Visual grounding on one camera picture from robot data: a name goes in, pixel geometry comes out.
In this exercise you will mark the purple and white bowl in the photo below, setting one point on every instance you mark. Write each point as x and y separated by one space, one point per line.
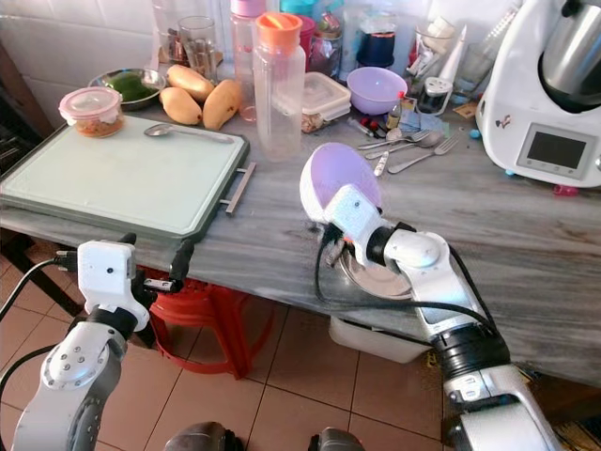
331 177

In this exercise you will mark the small red-capped bottle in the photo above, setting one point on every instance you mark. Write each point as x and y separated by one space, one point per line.
392 113

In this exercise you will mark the clear lidded plastic box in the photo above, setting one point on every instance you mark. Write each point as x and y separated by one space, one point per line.
327 100

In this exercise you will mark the pink plastic bottle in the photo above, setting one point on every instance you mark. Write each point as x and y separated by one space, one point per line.
244 56

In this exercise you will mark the pink-lidded food container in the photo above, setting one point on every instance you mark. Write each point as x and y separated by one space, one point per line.
91 111

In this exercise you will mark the white plastic bin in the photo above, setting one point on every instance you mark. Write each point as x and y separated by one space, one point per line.
376 340

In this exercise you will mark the purple plastic bowl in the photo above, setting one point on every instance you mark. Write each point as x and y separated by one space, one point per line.
377 89

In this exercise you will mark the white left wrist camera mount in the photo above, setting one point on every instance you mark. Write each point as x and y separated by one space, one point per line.
105 277

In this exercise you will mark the metal bowl with green fruit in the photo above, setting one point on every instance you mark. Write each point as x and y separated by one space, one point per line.
129 87

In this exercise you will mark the yellow mango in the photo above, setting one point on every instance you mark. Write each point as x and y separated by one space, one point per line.
179 106
223 104
190 81

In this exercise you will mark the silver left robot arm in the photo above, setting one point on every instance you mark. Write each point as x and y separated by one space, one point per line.
70 385

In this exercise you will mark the dark wooden chair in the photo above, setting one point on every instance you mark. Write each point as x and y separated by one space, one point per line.
14 103

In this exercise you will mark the dark blue jar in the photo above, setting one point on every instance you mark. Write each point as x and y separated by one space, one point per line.
377 49

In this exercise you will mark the grey left robot foot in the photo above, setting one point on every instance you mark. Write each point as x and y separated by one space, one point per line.
199 439

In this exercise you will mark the clear pitcher with orange lid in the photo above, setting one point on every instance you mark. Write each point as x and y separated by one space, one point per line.
279 94

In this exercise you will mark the round metal plate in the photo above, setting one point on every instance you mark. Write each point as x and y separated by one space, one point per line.
376 280

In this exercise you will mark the white kitchen machine with display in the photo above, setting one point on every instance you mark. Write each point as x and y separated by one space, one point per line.
516 103

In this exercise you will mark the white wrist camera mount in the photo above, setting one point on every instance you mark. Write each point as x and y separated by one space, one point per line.
359 214
105 277

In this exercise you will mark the metal fork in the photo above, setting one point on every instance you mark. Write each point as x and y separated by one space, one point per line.
424 156

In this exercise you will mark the red plastic stool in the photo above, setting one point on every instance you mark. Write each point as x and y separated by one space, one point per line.
207 324

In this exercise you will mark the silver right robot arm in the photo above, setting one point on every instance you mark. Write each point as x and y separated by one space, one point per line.
470 319

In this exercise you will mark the clear drinking glass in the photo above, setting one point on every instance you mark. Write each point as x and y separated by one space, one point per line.
198 45

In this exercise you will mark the white tray with green rim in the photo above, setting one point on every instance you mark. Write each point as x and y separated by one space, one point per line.
113 178

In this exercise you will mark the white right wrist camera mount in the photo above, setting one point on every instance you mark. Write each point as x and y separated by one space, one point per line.
359 214

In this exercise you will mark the grey robot foot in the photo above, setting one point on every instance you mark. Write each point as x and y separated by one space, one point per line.
199 439
336 441

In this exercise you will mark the grey right robot foot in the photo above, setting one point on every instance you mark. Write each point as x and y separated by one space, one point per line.
336 441

